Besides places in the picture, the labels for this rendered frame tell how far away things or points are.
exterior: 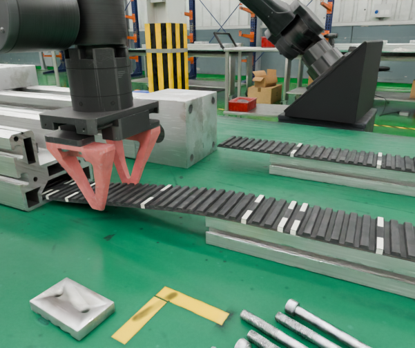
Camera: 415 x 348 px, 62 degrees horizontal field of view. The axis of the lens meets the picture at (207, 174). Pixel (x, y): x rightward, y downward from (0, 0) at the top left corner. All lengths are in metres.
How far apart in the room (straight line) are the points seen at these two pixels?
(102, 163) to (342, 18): 7.86
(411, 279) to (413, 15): 7.73
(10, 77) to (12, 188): 0.39
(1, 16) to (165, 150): 0.29
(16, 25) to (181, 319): 0.22
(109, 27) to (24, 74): 0.49
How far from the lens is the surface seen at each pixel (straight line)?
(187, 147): 0.48
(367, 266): 0.29
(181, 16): 3.92
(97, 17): 0.32
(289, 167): 0.47
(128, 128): 0.33
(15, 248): 0.36
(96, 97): 0.33
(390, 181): 0.46
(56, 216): 0.40
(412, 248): 0.28
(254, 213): 0.30
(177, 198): 0.34
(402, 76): 7.94
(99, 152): 0.31
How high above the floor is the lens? 0.95
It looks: 21 degrees down
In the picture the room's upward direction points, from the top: 1 degrees counter-clockwise
